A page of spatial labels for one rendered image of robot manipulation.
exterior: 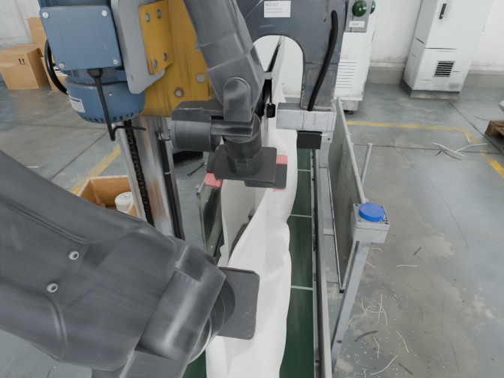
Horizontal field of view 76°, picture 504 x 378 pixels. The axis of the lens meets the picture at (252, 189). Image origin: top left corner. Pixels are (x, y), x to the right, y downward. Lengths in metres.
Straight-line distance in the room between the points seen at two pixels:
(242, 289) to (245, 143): 0.20
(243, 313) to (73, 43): 0.49
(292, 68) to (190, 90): 2.80
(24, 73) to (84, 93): 4.64
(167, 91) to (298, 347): 0.84
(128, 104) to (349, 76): 3.09
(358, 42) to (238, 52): 3.20
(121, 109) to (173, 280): 0.58
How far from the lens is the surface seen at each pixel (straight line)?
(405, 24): 5.00
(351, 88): 3.70
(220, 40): 0.42
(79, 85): 0.73
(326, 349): 1.09
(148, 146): 1.04
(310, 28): 0.78
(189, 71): 0.85
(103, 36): 0.63
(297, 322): 1.18
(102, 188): 2.33
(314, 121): 0.83
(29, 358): 1.79
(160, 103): 0.90
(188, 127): 0.47
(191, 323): 0.19
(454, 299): 1.96
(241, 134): 0.45
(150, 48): 0.72
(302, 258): 1.36
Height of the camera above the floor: 1.36
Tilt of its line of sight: 35 degrees down
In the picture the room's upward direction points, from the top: straight up
